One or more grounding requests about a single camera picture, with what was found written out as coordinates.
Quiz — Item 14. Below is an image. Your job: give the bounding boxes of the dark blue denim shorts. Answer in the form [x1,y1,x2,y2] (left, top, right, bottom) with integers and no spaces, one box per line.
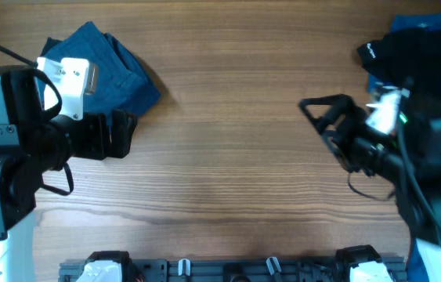
[44,21,161,125]

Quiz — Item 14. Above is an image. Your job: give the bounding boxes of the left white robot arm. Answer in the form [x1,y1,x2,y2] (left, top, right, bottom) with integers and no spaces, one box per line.
[0,68,137,281]

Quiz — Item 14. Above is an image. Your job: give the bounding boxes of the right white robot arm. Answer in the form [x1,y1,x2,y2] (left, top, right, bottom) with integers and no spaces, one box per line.
[298,91,441,281]

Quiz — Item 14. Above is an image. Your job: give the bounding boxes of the blue polo shirt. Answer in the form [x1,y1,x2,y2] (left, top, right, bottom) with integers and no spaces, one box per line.
[369,13,441,281]

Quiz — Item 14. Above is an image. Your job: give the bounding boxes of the folded black shorts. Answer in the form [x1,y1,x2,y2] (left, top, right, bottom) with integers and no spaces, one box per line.
[40,38,62,56]

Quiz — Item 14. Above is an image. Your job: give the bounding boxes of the black polo shirt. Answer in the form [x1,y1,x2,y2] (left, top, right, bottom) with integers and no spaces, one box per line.
[357,28,441,99]

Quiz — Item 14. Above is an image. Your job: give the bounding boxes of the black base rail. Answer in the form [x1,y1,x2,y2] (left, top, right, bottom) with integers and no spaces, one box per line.
[58,245,408,282]

